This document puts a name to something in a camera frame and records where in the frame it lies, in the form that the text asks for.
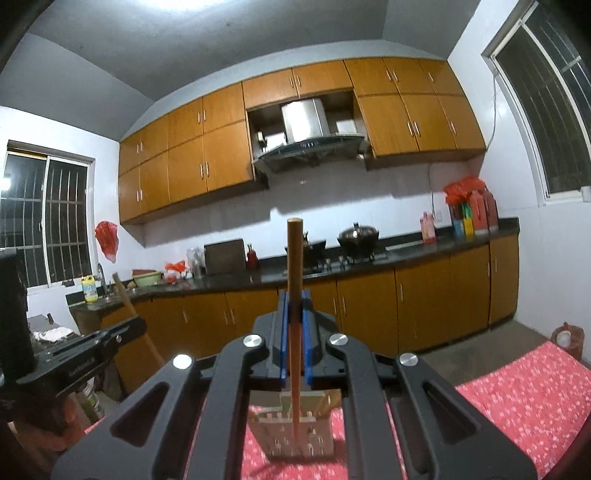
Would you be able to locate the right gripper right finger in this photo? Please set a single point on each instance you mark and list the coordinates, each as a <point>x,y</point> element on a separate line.
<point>403,419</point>

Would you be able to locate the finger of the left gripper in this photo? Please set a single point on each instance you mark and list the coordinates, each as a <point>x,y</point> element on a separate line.
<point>111,339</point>

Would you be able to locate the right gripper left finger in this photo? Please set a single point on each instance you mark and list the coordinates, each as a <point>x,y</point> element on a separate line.
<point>187,423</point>

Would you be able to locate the wooden chopstick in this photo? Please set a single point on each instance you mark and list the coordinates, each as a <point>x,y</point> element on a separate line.
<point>294,286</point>
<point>127,303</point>

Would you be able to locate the lower wooden kitchen cabinets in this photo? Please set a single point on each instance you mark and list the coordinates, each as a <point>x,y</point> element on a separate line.
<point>413,297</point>

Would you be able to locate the wooden kitchen cabinets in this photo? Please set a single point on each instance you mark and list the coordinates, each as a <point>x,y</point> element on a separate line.
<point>413,297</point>
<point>387,111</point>

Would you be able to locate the upper wooden kitchen cabinets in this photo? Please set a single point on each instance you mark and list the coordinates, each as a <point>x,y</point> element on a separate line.
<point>387,111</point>

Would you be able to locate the yellow detergent bottle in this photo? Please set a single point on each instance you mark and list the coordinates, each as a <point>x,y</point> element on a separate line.
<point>89,289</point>

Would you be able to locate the green basin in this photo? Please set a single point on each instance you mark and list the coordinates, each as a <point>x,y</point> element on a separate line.
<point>147,279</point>

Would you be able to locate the sink faucet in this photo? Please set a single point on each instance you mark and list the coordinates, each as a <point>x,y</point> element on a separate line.
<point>102,279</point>

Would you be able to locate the orange red snack bag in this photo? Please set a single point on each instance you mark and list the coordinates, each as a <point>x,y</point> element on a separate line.
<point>174,272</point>

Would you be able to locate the red floral tablecloth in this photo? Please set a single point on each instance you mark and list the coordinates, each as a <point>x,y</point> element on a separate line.
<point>541,402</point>

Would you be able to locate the beige perforated utensil holder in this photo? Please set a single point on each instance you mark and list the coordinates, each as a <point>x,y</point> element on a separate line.
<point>312,437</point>

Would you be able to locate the dark cutting board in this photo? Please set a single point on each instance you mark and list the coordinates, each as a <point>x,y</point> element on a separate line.
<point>224,257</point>

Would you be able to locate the left window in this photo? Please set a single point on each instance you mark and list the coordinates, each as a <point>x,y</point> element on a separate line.
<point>44,206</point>

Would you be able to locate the window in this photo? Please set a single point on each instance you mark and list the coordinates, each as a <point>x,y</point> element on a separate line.
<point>549,86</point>
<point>44,206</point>

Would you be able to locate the red sauce bottle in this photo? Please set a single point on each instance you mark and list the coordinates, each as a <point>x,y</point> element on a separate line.
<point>252,260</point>

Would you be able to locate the lidded black wok right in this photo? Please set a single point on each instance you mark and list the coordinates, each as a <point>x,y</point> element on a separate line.
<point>359,241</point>

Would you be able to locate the black wok left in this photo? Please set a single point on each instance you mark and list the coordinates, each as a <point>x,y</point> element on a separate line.
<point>313,253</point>

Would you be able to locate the red oil bottles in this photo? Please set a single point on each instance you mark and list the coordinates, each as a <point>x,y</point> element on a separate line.
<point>473,214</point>

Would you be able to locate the red bag on counter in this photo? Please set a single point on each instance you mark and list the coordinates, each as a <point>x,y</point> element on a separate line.
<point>458,192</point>

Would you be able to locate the steel range hood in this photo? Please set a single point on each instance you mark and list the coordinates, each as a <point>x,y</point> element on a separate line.
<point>307,132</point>

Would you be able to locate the right window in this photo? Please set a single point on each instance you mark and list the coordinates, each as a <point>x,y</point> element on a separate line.
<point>549,86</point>

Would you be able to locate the red plastic bag on wall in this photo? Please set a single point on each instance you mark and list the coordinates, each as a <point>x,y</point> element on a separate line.
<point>106,234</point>

